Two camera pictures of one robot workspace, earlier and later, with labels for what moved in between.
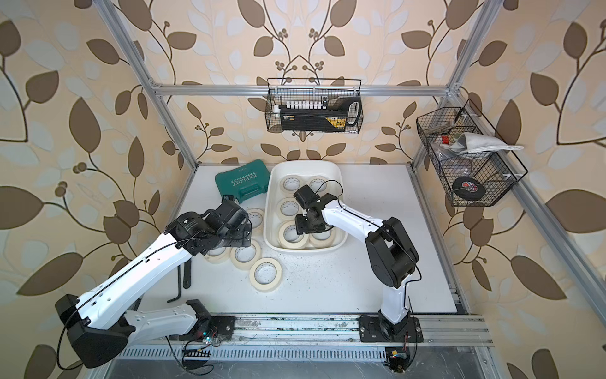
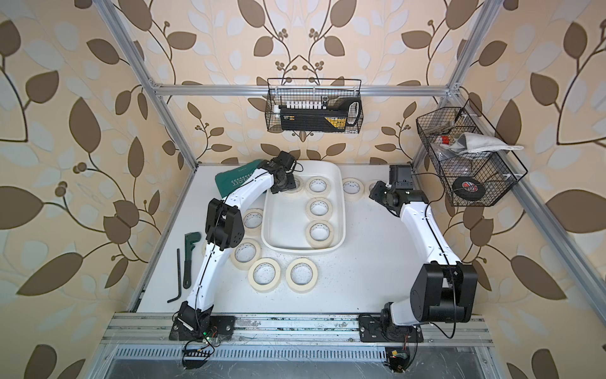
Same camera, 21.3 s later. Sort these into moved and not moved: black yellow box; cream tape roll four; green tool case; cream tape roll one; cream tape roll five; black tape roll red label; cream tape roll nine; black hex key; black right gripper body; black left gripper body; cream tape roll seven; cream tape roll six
Moved: cream tape roll five; black left gripper body; cream tape roll one; black right gripper body
Not moved: cream tape roll seven; cream tape roll six; cream tape roll nine; black hex key; black tape roll red label; cream tape roll four; green tool case; black yellow box
